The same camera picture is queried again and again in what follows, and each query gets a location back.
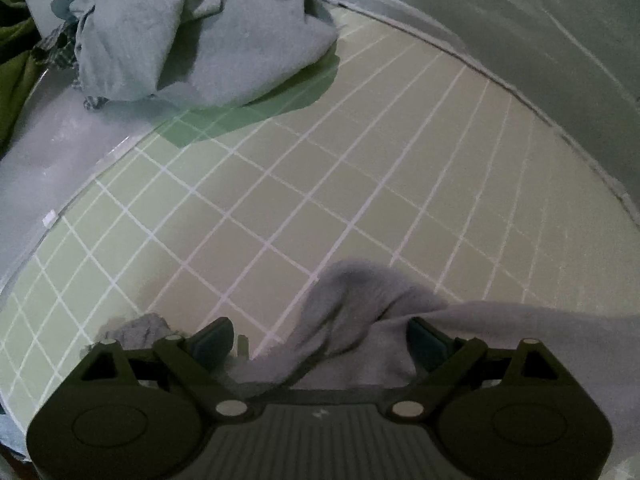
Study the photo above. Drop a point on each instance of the white cabinet panel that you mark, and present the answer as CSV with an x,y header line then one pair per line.
x,y
45,0

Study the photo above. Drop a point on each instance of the clear plastic zip bag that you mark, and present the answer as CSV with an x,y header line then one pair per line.
x,y
60,150

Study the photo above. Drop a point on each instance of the plaid cloth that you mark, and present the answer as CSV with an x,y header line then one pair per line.
x,y
52,52

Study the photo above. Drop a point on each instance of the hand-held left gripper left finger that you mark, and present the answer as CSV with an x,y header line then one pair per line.
x,y
217,342

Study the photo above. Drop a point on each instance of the grey garment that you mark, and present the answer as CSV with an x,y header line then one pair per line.
x,y
360,320

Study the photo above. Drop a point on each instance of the light blue elastic-waist pants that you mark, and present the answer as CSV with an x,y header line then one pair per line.
x,y
200,35

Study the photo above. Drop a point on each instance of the carrot print quilt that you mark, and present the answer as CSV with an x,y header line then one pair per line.
x,y
525,25

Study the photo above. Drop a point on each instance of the green grid cutting mat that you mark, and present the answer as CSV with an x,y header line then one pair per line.
x,y
350,185

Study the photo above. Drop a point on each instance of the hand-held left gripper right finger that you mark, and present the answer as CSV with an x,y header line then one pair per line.
x,y
425,342

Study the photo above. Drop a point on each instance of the green curtain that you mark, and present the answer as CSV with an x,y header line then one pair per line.
x,y
12,60

